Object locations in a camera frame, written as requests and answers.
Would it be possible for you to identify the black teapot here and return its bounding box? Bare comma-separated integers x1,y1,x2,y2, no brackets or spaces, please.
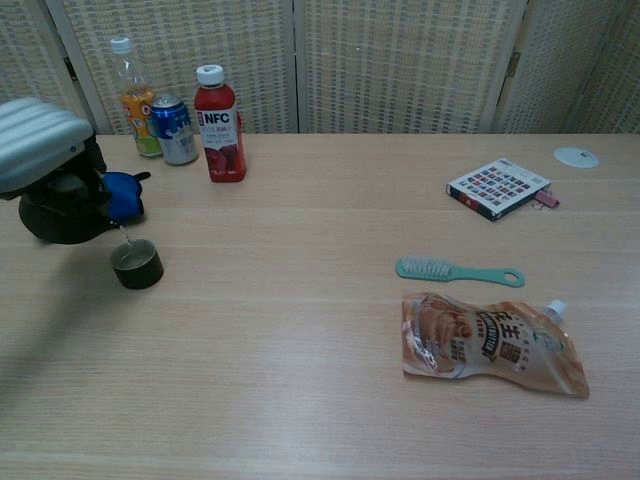
18,172,126,246

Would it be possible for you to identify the green plastic brush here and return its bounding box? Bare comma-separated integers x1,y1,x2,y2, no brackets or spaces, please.
394,254,527,289

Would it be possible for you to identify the red NFC juice bottle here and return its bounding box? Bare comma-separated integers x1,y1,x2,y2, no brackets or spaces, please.
193,64,248,184

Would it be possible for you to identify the blue white drink can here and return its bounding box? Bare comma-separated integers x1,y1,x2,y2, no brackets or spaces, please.
150,93,200,167

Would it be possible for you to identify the dark ceramic teacup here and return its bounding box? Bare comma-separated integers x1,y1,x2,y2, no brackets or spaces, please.
109,238,165,291

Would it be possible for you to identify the book with colourful grid cover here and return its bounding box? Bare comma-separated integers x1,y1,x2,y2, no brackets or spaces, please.
445,157,553,223

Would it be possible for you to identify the orange spouted sauce pouch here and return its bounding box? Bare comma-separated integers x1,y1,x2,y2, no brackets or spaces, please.
400,291,591,400

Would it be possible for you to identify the woven folding screen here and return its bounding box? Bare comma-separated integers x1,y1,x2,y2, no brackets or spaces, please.
0,0,640,139

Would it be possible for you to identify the blue zipper pouch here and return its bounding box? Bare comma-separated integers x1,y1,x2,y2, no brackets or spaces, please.
99,171,151,224

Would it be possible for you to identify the clear orange drink bottle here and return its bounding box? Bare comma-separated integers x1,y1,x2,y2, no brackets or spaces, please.
109,36,164,159

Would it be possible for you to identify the pink binder clip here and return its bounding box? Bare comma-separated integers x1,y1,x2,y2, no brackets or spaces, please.
532,185,561,210

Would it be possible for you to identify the white round lid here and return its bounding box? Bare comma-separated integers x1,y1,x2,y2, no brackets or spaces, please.
553,146,600,169

